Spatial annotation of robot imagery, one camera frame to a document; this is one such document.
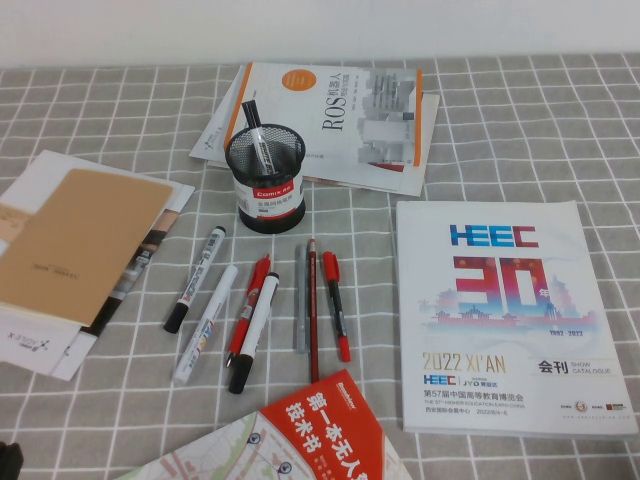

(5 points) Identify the grey checked tablecloth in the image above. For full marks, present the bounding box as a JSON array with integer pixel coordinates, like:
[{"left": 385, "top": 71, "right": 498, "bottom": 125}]
[{"left": 0, "top": 52, "right": 640, "bottom": 480}]

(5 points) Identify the white booklet with red mark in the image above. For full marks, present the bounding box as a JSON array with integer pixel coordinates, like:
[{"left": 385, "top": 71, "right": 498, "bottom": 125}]
[{"left": 207, "top": 89, "right": 442, "bottom": 198}]

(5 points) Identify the dark red pencil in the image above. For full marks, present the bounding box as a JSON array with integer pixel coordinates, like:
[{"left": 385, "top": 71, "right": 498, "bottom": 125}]
[{"left": 306, "top": 238, "right": 321, "bottom": 385}]

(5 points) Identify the white marker black printed text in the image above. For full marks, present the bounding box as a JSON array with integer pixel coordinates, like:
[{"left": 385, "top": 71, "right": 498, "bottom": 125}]
[{"left": 241, "top": 99, "right": 281, "bottom": 176}]

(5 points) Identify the black mesh pen holder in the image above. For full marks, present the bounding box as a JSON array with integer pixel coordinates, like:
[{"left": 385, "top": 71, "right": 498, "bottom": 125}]
[{"left": 223, "top": 123, "right": 306, "bottom": 234}]

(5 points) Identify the grey pen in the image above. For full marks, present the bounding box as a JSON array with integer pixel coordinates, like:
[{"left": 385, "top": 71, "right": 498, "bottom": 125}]
[{"left": 294, "top": 243, "right": 309, "bottom": 355}]

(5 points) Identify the white paint marker colourful print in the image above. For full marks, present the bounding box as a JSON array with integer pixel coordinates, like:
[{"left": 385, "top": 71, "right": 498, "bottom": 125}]
[{"left": 172, "top": 263, "right": 239, "bottom": 385}]

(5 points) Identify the brown kraft notebook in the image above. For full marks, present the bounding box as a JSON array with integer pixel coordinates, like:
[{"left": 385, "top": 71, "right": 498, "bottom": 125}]
[{"left": 0, "top": 167, "right": 175, "bottom": 329}]

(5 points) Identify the white marker with black cap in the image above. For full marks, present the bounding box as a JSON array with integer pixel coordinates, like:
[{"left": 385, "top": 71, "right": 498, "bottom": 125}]
[
  {"left": 163, "top": 225, "right": 227, "bottom": 335},
  {"left": 228, "top": 271, "right": 281, "bottom": 395}
]

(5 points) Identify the red book with map cover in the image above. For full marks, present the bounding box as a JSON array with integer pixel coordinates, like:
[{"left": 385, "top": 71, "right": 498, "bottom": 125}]
[{"left": 114, "top": 368, "right": 414, "bottom": 480}]

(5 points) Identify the red and black marker pen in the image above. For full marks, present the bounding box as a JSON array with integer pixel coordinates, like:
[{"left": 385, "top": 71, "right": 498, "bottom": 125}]
[{"left": 320, "top": 250, "right": 352, "bottom": 363}]

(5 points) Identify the red ballpoint pen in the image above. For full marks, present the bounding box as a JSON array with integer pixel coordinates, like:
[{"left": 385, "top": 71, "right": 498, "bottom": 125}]
[{"left": 225, "top": 253, "right": 273, "bottom": 369}]

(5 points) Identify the white paper with black logo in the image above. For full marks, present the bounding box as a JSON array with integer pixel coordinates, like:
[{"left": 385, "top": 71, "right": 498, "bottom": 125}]
[{"left": 0, "top": 304, "right": 99, "bottom": 382}]

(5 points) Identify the white brochure with photo print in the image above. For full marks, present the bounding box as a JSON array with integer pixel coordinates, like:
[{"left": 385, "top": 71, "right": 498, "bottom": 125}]
[{"left": 0, "top": 149, "right": 196, "bottom": 336}]

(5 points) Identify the white HEEC show catalogue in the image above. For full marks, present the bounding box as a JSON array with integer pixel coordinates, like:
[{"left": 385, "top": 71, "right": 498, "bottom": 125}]
[{"left": 395, "top": 200, "right": 640, "bottom": 442}]

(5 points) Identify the white ROS book orange spine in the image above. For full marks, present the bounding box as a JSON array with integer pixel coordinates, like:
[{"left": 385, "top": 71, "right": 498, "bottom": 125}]
[{"left": 224, "top": 62, "right": 425, "bottom": 169}]

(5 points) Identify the white brochure with small logo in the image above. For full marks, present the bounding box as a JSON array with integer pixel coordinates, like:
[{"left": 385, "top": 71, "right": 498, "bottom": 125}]
[{"left": 188, "top": 63, "right": 251, "bottom": 164}]

